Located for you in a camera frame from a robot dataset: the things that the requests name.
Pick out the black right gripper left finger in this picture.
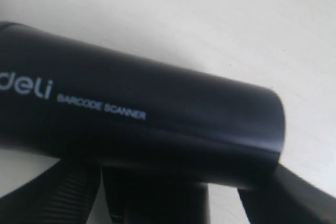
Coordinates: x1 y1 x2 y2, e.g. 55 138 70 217
1 161 101 223

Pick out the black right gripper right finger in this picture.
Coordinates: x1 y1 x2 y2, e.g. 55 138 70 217
238 165 335 224

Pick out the black handheld barcode scanner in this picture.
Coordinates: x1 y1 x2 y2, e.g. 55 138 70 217
1 22 285 223

